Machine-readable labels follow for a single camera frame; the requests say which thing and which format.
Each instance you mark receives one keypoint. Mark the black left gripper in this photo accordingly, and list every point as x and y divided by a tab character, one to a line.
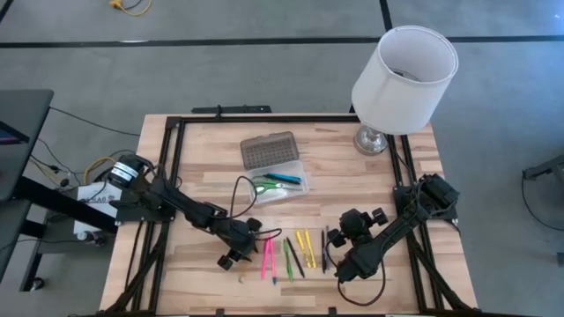
240	240

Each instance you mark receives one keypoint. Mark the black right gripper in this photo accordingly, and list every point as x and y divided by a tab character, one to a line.
354	222

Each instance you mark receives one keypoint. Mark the pink highlighter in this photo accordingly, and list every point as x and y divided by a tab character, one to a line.
265	264

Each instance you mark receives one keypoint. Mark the grey pen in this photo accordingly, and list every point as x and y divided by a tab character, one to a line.
327	246

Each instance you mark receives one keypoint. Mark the yellow highlighter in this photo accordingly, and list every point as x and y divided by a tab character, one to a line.
302	248
310	248

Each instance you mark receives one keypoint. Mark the green mechanical pencil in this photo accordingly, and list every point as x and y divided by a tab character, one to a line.
288	264

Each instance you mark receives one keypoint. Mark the blue pen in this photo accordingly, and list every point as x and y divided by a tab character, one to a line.
288	178

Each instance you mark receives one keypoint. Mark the clear plastic box grey lid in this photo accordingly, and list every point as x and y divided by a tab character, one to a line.
269	152

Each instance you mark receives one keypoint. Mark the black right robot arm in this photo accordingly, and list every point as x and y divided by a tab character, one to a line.
379	251

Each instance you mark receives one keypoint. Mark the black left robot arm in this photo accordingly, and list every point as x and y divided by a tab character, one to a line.
176	204

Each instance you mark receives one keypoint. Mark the black mounting bar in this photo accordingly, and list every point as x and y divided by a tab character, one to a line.
233	109

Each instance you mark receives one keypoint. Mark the table lamp white shade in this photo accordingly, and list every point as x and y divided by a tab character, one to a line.
405	101

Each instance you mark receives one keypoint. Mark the white printed sign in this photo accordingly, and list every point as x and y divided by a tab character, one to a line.
88	198

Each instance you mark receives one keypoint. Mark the black desk leg beam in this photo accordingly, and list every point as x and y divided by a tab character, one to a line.
57	203

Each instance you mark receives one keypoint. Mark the black stand leg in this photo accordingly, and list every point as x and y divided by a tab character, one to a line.
546	169

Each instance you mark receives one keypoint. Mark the black caster wheel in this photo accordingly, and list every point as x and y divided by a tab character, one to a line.
37	283

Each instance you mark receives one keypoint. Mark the black desk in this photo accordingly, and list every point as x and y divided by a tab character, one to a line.
22	114

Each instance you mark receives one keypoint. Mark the dark screen on desk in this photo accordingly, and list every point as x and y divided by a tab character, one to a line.
9	134

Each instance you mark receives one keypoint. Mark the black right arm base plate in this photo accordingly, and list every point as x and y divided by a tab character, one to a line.
445	211

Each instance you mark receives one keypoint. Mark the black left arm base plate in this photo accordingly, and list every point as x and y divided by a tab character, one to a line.
145	215

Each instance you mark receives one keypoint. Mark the black aluminium table frame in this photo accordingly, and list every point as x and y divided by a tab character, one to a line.
264	119

